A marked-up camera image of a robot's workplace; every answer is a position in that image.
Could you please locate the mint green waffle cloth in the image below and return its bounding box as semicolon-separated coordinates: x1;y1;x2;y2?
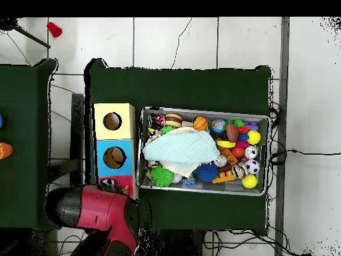
141;130;220;164

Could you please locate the metal mesh bin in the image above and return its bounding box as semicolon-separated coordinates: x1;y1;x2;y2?
135;106;272;197

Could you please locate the colourful patterned wrapper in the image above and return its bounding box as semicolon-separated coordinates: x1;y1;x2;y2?
145;129;164;145

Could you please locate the toy hamburger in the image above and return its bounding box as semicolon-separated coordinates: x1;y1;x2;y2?
164;113;183;128

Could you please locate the cream waffle cloth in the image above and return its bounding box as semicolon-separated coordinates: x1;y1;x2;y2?
159;126;200;178

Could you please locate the orange toy basketball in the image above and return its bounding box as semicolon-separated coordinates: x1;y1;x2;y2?
192;115;209;132

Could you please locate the green spiky ball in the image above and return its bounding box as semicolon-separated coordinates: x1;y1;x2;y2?
149;164;174;188

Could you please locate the globe print ball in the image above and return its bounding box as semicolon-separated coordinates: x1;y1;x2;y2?
210;118;227;134

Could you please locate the brown toy football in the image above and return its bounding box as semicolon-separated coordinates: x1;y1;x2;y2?
224;123;240;143

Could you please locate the plain orange-red ball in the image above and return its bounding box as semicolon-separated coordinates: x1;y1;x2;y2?
230;145;245;159

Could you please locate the yellow smiley ball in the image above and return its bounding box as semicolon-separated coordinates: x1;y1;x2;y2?
246;129;262;145

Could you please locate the dark green side tablecloth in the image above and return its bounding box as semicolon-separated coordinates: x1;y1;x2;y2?
0;58;61;231

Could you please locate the red plastic cup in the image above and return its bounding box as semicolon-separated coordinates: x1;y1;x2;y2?
46;21;63;38

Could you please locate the black tripod leg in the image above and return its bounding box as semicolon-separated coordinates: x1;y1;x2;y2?
0;17;51;49

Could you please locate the black furniture frame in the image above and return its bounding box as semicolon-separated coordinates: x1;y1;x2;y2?
47;93;85;187

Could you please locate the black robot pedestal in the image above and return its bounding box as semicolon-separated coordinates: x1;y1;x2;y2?
141;229;206;256

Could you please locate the black cable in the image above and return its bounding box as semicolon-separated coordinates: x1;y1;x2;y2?
270;149;341;164

